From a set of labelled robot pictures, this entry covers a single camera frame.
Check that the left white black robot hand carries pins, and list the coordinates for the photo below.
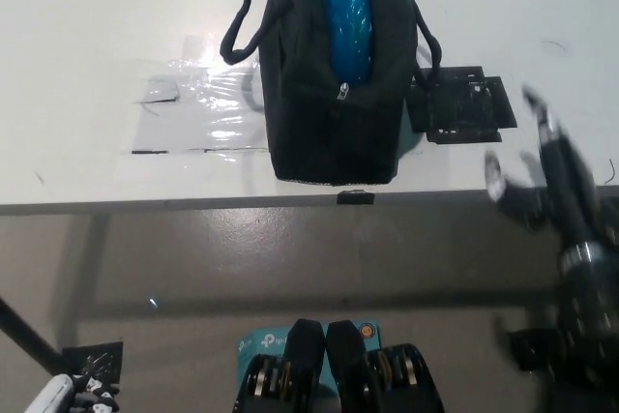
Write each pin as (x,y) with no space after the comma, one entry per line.
(82,396)

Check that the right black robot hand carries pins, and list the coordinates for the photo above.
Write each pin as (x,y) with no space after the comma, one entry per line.
(563,181)

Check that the black slanted pole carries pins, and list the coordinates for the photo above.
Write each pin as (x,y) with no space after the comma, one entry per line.
(29,333)

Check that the black square table marker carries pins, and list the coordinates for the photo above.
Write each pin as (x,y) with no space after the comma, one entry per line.
(464,103)

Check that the teal tp-link box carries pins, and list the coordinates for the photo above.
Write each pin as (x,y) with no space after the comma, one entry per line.
(261,343)

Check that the grey paper patch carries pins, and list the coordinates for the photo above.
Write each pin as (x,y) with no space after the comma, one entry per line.
(157,91)

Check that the clear plastic film sheet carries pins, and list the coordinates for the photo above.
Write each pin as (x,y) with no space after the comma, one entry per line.
(213,89)

